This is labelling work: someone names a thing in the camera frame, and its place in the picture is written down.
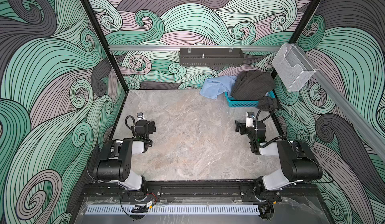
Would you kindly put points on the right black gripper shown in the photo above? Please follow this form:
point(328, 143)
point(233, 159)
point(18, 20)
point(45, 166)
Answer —
point(240, 126)

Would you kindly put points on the aluminium rail right wall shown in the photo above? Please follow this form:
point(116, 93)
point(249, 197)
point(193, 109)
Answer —
point(353, 92)

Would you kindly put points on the teal plastic basket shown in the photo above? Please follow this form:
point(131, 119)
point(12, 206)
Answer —
point(237, 103)

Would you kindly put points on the dark grey pinstriped shirt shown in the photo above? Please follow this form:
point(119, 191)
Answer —
point(253, 86)

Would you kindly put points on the light blue shirt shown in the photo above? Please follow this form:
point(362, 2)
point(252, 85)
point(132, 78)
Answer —
point(213, 87)

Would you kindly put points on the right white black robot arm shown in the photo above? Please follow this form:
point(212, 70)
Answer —
point(297, 161)

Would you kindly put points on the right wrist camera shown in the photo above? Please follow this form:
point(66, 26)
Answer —
point(250, 119)

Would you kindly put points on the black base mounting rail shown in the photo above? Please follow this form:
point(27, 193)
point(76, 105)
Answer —
point(247, 190)

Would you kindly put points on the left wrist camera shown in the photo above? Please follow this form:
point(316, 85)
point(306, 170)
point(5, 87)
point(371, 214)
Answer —
point(140, 116)

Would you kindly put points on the black corner post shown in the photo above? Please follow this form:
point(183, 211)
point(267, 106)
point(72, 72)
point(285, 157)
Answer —
point(95, 24)
point(308, 33)

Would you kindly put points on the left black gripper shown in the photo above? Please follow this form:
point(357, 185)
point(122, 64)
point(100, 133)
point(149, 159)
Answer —
point(149, 126)

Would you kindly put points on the white slotted cable duct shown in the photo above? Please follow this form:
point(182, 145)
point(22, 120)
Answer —
point(175, 210)

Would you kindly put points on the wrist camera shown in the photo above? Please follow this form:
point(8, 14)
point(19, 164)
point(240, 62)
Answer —
point(250, 119)
point(140, 116)

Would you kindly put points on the black corner post left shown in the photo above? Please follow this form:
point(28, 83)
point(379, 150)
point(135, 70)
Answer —
point(95, 24)

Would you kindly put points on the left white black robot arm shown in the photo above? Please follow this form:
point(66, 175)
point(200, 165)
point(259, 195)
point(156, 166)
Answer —
point(115, 158)

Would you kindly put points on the aluminium horizontal rail back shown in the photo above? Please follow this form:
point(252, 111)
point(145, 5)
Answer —
point(177, 48)

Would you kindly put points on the black corner post right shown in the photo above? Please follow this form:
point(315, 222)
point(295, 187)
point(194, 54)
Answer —
point(308, 33)

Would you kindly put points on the black perforated metal tray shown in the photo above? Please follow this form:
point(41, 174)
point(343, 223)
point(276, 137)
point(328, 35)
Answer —
point(202, 57)

